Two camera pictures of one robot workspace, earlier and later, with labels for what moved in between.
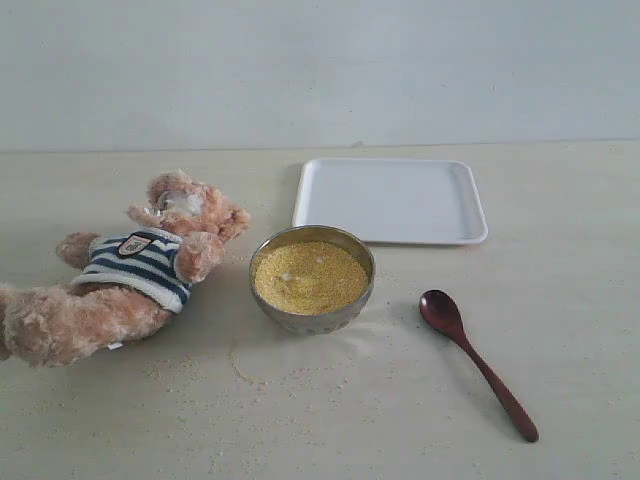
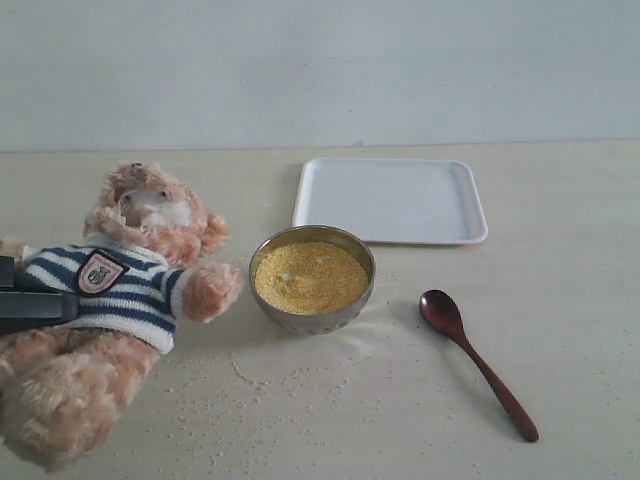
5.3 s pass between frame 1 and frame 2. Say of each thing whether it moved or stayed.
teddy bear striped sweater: moved
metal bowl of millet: stayed
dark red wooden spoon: stayed
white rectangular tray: stayed
